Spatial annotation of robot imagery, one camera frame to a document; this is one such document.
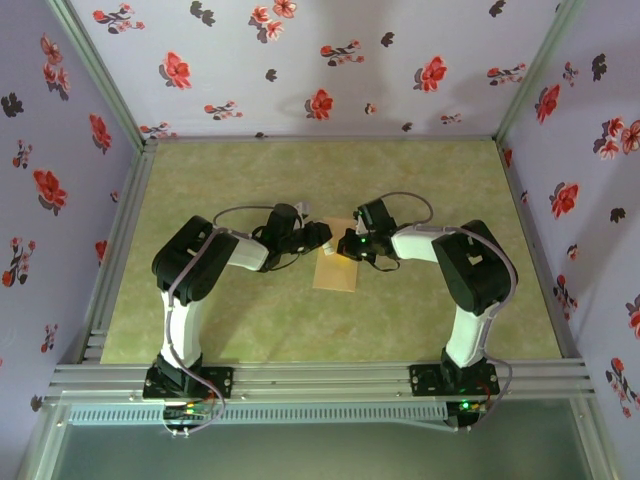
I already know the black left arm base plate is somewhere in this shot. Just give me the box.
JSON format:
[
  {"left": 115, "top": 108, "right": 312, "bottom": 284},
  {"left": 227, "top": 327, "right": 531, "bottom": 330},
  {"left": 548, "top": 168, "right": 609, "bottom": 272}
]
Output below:
[{"left": 143, "top": 364, "right": 235, "bottom": 401}]

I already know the brown paper envelope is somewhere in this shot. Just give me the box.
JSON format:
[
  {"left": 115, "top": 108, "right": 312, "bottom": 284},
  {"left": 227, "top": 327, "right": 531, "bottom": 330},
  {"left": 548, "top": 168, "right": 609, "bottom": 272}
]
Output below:
[{"left": 312, "top": 215, "right": 360, "bottom": 293}]

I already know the right control board with wires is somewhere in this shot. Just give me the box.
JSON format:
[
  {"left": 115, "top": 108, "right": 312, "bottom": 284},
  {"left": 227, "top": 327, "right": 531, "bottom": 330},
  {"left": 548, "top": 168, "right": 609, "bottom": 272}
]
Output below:
[{"left": 446, "top": 398, "right": 494, "bottom": 432}]

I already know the aluminium side frame rail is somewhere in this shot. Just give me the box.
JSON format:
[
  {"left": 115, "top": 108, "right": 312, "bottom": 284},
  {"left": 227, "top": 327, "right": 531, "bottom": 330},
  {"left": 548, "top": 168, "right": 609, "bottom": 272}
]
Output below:
[
  {"left": 497, "top": 139, "right": 586, "bottom": 359},
  {"left": 79, "top": 141, "right": 157, "bottom": 366}
]

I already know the wide aluminium mounting rail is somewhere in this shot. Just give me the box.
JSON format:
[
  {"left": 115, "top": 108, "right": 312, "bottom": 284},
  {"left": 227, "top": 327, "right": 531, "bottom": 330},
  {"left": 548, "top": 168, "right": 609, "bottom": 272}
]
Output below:
[{"left": 47, "top": 355, "right": 597, "bottom": 404}]

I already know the control board with wires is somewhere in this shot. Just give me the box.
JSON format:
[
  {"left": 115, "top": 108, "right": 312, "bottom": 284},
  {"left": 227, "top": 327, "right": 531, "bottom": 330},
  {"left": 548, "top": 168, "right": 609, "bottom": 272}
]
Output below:
[
  {"left": 160, "top": 397, "right": 230, "bottom": 441},
  {"left": 446, "top": 398, "right": 494, "bottom": 432}
]

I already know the aluminium frame post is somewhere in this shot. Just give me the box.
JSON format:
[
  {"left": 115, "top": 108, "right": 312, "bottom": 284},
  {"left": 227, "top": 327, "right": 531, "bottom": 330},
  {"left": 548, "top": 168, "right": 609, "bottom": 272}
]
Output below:
[
  {"left": 492, "top": 0, "right": 585, "bottom": 146},
  {"left": 14, "top": 399, "right": 71, "bottom": 480},
  {"left": 569, "top": 394, "right": 616, "bottom": 480},
  {"left": 45, "top": 0, "right": 151, "bottom": 151}
]

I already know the left control board with wires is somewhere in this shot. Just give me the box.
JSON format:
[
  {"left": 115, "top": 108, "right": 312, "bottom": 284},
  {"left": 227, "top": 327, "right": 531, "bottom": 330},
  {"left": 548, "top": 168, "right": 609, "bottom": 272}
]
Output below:
[{"left": 160, "top": 397, "right": 230, "bottom": 441}]

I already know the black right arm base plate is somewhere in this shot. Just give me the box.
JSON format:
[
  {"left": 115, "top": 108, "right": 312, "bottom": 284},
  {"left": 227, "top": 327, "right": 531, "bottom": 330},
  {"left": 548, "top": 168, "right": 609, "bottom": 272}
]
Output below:
[{"left": 408, "top": 363, "right": 500, "bottom": 397}]

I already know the thin aluminium frame rail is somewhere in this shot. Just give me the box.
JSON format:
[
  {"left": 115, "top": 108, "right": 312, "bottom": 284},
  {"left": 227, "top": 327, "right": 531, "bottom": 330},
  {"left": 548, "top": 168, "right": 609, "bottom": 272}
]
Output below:
[{"left": 149, "top": 132, "right": 501, "bottom": 144}]

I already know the aluminium lower frame post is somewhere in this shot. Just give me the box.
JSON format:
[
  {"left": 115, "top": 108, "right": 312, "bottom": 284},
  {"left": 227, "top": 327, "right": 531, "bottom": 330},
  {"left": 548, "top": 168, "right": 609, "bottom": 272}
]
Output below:
[
  {"left": 569, "top": 394, "right": 616, "bottom": 480},
  {"left": 14, "top": 399, "right": 71, "bottom": 480}
]

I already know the grey slotted cable duct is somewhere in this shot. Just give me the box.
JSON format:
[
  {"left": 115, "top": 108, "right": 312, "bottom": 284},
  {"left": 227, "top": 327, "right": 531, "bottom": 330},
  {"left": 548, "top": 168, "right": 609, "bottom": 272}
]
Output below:
[{"left": 67, "top": 402, "right": 449, "bottom": 427}]

